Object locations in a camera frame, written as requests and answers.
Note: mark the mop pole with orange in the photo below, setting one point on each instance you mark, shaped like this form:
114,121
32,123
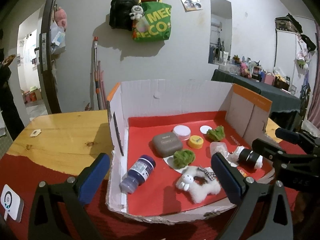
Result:
96,75

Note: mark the small pink doll figurine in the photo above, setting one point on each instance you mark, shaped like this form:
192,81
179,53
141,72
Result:
243,172

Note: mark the orange cardboard box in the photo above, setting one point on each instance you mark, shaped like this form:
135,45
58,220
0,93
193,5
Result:
161,158

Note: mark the black backpack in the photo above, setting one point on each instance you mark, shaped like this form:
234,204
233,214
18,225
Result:
120,14

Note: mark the yellow round tin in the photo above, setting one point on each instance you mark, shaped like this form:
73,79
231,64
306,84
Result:
196,142

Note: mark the pink curtain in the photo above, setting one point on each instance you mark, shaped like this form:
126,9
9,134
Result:
313,114

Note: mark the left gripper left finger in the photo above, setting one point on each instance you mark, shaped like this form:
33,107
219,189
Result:
46,220

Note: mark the pink plush pig toy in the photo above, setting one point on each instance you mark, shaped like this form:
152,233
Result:
60,18

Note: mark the clear plastic small box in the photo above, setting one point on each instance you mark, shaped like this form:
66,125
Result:
219,147

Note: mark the small white panda plush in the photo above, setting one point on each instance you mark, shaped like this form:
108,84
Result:
136,13

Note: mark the black white plush roll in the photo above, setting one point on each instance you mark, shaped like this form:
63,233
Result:
246,157

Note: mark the white round jar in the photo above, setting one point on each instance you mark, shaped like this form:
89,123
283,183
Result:
182,132

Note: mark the green fuzzy scrunchie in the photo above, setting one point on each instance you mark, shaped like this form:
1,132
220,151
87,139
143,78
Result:
183,158
216,134

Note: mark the white wardrobe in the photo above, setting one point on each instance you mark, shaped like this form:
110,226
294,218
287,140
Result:
293,52

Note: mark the dark blue ink bottle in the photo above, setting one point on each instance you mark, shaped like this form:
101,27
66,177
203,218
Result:
137,174

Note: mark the white fluffy bunny plush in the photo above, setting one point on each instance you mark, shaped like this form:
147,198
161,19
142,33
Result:
199,182

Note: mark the white square charger device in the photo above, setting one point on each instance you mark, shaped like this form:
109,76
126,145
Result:
12,203

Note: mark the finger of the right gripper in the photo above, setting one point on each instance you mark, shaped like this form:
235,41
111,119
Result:
302,138
266,149

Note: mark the green tote bag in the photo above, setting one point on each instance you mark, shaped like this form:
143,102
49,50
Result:
155,25

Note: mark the grey eye shadow case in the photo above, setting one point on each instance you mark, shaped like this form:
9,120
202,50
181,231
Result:
166,144

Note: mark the black door frame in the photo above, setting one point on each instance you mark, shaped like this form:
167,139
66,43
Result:
46,77

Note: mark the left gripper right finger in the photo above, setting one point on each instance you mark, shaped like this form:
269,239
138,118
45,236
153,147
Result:
262,210

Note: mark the dark green covered table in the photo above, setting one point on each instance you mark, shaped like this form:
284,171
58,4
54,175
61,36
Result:
281,102

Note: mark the small paper tag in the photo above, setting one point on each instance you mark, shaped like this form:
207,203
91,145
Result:
35,132

